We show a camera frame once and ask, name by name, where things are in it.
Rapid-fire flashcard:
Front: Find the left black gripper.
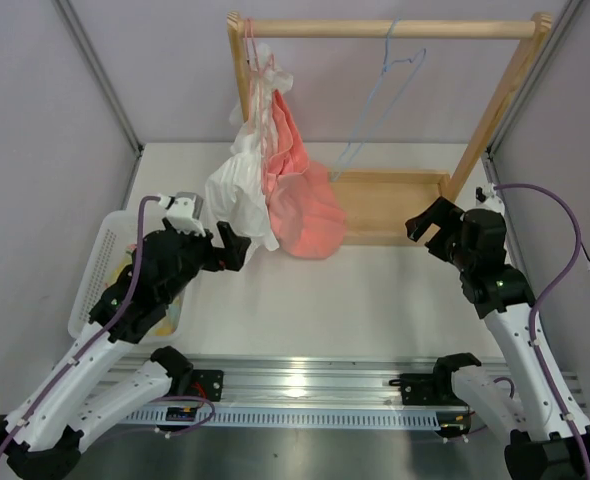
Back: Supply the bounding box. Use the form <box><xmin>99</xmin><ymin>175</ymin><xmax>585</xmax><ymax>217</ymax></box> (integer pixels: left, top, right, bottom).
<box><xmin>161</xmin><ymin>216</ymin><xmax>250</xmax><ymax>304</ymax></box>

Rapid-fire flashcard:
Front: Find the floral pastel skirt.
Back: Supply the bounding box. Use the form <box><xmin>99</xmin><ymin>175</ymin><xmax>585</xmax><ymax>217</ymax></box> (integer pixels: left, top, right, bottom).
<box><xmin>105</xmin><ymin>243</ymin><xmax>184</xmax><ymax>338</ymax></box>

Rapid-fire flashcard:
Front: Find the blue wire hanger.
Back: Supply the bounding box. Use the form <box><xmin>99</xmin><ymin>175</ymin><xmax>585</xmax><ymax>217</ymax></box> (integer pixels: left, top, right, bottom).
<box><xmin>330</xmin><ymin>18</ymin><xmax>427</xmax><ymax>182</ymax></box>

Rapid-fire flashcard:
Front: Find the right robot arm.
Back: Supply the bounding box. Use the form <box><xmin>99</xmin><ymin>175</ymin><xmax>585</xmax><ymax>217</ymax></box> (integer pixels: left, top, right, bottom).
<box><xmin>406</xmin><ymin>197</ymin><xmax>590</xmax><ymax>479</ymax></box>

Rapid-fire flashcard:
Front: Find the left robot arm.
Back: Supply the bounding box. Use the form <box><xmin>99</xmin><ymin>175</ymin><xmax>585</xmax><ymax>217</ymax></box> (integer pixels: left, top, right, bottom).
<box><xmin>0</xmin><ymin>221</ymin><xmax>251</xmax><ymax>479</ymax></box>

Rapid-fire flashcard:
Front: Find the pink skirt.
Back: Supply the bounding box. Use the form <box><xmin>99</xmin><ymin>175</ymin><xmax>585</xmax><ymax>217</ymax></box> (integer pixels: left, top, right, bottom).
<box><xmin>262</xmin><ymin>91</ymin><xmax>347</xmax><ymax>260</ymax></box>

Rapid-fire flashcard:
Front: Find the white garment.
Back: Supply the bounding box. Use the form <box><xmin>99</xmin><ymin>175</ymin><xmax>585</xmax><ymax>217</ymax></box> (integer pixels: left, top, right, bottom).
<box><xmin>205</xmin><ymin>43</ymin><xmax>293</xmax><ymax>256</ymax></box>

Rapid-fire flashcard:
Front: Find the wooden clothes rack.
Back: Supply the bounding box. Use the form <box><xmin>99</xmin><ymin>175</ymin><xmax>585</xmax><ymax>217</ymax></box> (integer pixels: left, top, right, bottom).
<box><xmin>227</xmin><ymin>12</ymin><xmax>552</xmax><ymax>246</ymax></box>

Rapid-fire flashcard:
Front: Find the white plastic basket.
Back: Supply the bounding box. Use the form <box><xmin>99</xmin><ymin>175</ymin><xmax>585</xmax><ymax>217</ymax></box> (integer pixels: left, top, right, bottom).
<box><xmin>68</xmin><ymin>210</ymin><xmax>192</xmax><ymax>347</ymax></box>

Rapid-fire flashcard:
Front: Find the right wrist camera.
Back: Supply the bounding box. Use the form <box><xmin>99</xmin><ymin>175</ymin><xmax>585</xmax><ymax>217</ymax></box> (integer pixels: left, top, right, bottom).
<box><xmin>475</xmin><ymin>183</ymin><xmax>505</xmax><ymax>215</ymax></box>

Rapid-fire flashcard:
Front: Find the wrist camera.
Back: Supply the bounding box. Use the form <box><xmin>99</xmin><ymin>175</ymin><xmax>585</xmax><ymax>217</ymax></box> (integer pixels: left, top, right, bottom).
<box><xmin>475</xmin><ymin>183</ymin><xmax>505</xmax><ymax>215</ymax></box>
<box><xmin>157</xmin><ymin>192</ymin><xmax>206</xmax><ymax>237</ymax></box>

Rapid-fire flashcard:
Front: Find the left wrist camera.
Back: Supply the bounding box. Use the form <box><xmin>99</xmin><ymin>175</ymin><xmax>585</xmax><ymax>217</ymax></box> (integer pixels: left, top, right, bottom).
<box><xmin>157</xmin><ymin>192</ymin><xmax>206</xmax><ymax>237</ymax></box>

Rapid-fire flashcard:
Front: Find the left black mount plate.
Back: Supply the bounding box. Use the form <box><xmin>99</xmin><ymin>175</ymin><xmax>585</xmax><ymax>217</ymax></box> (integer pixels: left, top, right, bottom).
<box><xmin>171</xmin><ymin>369</ymin><xmax>224</xmax><ymax>402</ymax></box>

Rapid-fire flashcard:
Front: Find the black mount plate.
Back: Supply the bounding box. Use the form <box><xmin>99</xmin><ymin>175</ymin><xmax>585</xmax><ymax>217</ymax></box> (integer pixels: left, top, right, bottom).
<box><xmin>171</xmin><ymin>369</ymin><xmax>224</xmax><ymax>402</ymax></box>
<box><xmin>388</xmin><ymin>373</ymin><xmax>461</xmax><ymax>406</ymax></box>

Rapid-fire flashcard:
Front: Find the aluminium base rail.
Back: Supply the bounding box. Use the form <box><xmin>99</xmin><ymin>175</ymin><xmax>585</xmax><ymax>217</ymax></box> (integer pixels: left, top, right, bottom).
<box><xmin>44</xmin><ymin>354</ymin><xmax>589</xmax><ymax>431</ymax></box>

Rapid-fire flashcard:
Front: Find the right black mount plate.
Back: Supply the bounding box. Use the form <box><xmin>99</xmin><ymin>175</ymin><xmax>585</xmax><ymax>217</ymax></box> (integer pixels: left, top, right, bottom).
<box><xmin>388</xmin><ymin>373</ymin><xmax>461</xmax><ymax>406</ymax></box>

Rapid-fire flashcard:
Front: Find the pink wire hanger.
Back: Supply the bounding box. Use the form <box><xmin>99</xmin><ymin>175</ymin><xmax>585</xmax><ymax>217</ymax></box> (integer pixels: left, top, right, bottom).
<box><xmin>244</xmin><ymin>18</ymin><xmax>274</xmax><ymax>165</ymax></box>

